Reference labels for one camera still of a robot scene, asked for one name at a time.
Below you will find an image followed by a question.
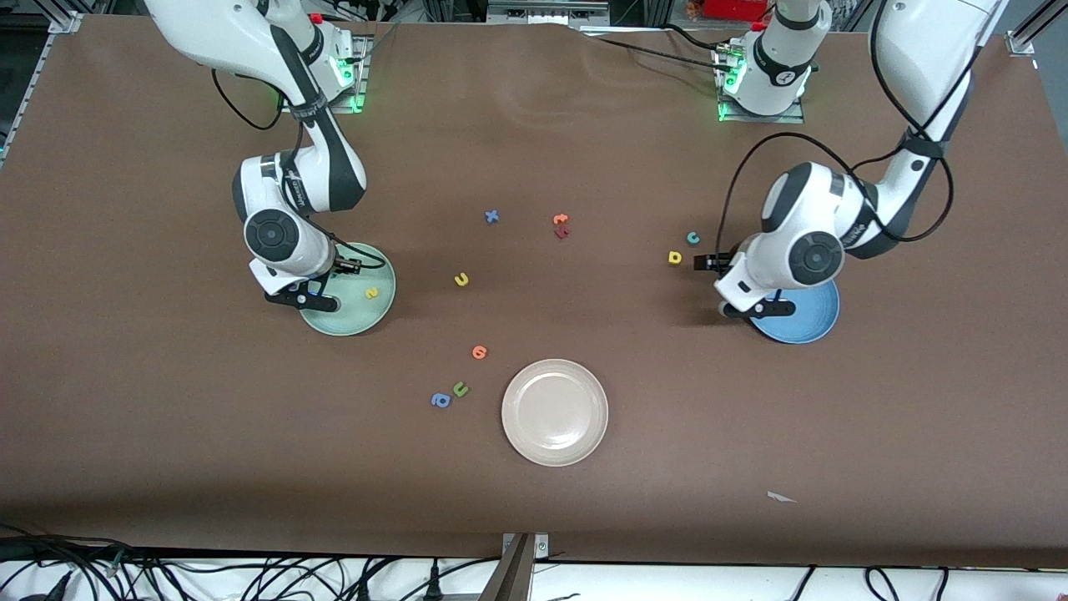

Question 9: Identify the short black base cable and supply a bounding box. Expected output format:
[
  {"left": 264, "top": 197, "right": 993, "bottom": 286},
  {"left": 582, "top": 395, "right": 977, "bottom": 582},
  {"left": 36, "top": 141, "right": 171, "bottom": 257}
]
[{"left": 663, "top": 23, "right": 728, "bottom": 53}]

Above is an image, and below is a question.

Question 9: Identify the red box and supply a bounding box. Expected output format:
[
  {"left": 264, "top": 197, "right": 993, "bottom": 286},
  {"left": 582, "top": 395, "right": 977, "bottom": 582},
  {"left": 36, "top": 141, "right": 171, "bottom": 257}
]
[{"left": 703, "top": 0, "right": 773, "bottom": 22}]

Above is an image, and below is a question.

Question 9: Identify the looped black floor cable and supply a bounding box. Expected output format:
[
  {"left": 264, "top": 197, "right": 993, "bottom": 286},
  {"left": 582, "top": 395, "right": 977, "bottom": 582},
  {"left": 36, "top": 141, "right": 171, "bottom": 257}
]
[{"left": 864, "top": 566, "right": 904, "bottom": 601}]

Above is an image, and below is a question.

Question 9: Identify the aluminium profile bar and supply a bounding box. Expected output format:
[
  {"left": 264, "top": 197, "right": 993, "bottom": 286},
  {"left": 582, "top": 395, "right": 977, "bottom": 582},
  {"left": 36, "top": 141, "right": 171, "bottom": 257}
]
[{"left": 1007, "top": 0, "right": 1068, "bottom": 58}]

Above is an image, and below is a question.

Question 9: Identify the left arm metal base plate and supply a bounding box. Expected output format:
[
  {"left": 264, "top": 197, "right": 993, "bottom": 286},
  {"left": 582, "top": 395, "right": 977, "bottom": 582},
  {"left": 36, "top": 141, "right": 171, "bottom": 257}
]
[{"left": 716, "top": 46, "right": 806, "bottom": 124}]

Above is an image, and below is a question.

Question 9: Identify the pale green plate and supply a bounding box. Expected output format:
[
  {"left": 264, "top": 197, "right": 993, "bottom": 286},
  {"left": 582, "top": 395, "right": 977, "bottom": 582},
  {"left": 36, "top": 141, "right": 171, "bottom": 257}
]
[{"left": 299, "top": 242, "right": 397, "bottom": 337}]

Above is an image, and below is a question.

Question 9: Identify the thin black base cable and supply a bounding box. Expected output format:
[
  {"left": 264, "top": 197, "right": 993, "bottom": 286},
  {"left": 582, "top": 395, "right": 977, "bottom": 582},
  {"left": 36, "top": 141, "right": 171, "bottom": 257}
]
[{"left": 344, "top": 21, "right": 400, "bottom": 66}]

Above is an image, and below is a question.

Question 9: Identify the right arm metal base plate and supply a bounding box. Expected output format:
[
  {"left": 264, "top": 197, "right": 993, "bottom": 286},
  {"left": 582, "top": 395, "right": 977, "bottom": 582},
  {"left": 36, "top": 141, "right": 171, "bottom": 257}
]
[{"left": 330, "top": 33, "right": 372, "bottom": 114}]

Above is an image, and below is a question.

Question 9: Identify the thick black floor cable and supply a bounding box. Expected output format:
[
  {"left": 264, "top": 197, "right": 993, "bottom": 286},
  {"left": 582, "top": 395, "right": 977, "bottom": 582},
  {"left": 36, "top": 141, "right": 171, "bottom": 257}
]
[{"left": 0, "top": 534, "right": 126, "bottom": 601}]

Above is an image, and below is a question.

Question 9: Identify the long black base cable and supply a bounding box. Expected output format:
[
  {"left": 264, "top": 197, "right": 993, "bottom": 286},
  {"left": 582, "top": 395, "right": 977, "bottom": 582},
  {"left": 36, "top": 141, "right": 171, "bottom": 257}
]
[{"left": 594, "top": 36, "right": 733, "bottom": 74}]

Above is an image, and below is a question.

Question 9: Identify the aluminium frame post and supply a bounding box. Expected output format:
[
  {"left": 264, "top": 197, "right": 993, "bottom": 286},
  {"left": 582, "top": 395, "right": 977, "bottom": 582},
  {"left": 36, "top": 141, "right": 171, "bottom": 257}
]
[{"left": 480, "top": 533, "right": 550, "bottom": 601}]

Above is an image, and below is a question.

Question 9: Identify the beige plate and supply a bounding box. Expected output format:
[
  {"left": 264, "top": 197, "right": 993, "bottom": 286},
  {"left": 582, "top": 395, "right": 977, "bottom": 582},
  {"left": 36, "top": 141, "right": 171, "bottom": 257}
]
[{"left": 501, "top": 358, "right": 610, "bottom": 467}]

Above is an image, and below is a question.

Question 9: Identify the blue plate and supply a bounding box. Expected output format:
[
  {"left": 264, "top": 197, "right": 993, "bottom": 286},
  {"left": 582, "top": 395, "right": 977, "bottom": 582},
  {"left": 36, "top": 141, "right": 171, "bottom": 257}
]
[{"left": 747, "top": 280, "right": 841, "bottom": 345}]

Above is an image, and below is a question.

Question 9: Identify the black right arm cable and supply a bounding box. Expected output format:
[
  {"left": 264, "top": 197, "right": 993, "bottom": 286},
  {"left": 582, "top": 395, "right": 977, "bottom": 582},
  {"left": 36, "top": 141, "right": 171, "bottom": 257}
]
[{"left": 211, "top": 69, "right": 390, "bottom": 278}]

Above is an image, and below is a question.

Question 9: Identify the grey metal box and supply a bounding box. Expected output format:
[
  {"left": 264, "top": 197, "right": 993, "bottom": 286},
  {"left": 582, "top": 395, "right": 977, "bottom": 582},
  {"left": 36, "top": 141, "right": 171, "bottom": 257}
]
[{"left": 486, "top": 0, "right": 612, "bottom": 26}]

